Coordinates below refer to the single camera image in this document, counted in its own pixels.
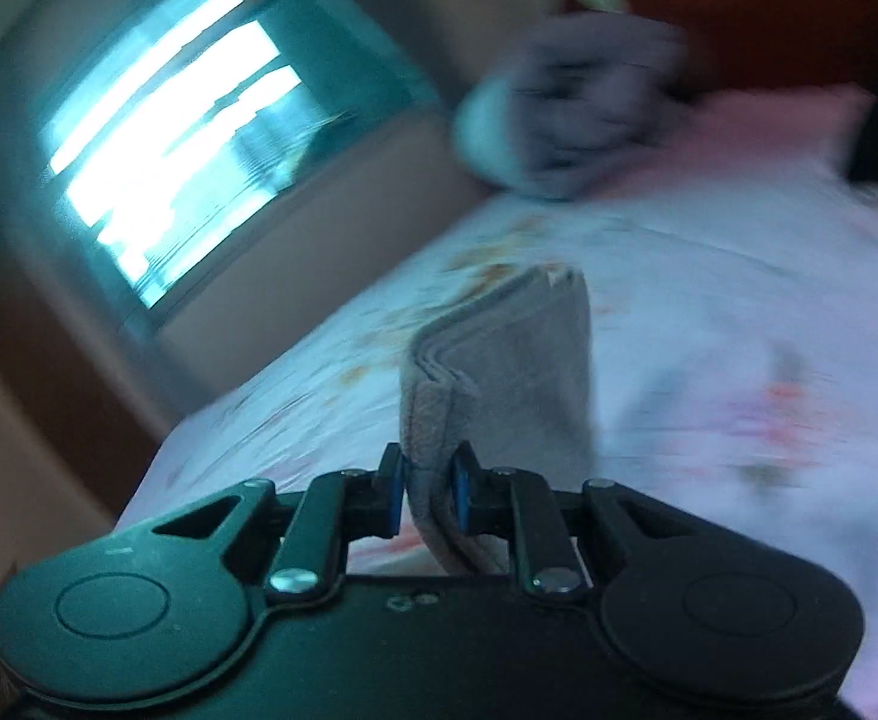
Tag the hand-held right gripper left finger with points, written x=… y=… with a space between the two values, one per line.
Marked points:
x=396 y=496

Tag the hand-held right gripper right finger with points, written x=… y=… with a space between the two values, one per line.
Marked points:
x=460 y=496

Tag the grey pants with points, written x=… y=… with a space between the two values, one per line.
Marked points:
x=514 y=390

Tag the bed with pink floral sheet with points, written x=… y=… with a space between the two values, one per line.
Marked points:
x=709 y=330

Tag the folded grey quilt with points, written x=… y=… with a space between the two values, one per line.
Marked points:
x=566 y=105

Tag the sliding glass window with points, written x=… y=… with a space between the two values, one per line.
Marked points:
x=176 y=142

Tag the red wooden headboard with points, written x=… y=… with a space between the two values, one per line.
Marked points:
x=746 y=7

